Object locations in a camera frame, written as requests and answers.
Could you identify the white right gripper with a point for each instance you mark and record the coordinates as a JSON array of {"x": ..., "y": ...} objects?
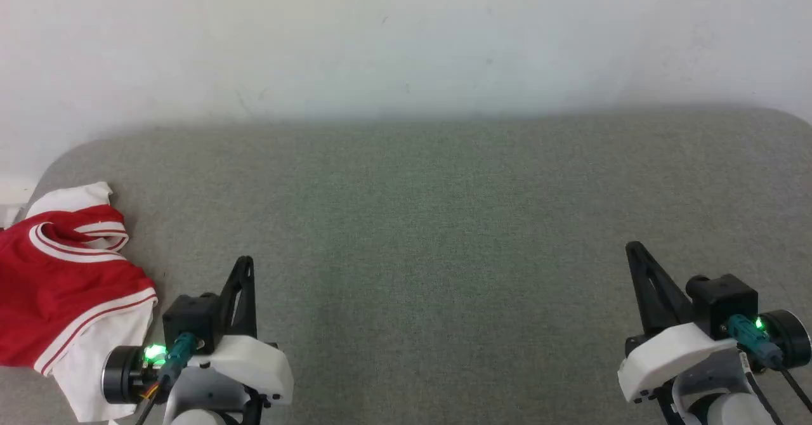
[{"x": 672, "y": 355}]

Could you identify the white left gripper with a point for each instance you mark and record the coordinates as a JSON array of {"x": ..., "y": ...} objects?
[{"x": 247, "y": 365}]

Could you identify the red and white jersey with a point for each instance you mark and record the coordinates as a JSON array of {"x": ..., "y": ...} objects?
[{"x": 63, "y": 285}]

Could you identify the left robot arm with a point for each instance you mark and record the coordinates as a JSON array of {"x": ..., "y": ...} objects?
[{"x": 209, "y": 399}]

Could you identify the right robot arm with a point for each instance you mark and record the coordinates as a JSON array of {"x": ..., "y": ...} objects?
[{"x": 717, "y": 399}]

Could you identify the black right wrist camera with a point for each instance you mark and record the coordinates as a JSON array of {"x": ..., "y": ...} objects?
[{"x": 723, "y": 301}]

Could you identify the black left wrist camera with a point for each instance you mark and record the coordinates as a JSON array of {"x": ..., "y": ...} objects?
[{"x": 190, "y": 320}]

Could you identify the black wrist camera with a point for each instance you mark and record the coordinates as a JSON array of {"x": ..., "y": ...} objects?
[
  {"x": 723, "y": 301},
  {"x": 190, "y": 320}
]

